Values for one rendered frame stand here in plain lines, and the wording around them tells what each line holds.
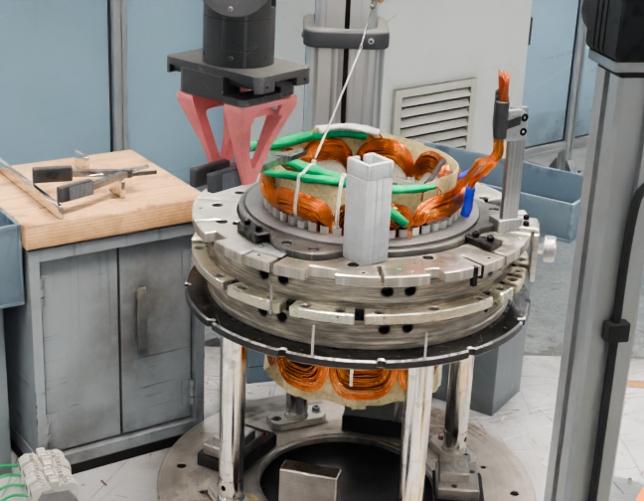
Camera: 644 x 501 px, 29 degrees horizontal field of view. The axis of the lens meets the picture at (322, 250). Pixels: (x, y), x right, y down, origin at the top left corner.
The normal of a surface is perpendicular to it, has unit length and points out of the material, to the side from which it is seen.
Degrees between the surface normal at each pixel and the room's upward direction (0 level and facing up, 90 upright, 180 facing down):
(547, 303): 0
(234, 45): 89
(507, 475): 0
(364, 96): 90
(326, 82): 90
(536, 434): 0
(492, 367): 90
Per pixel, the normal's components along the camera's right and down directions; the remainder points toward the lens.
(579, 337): -0.97, 0.04
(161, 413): 0.55, 0.33
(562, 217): -0.54, 0.29
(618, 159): 0.22, 0.36
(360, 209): -0.80, 0.18
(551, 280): 0.04, -0.93
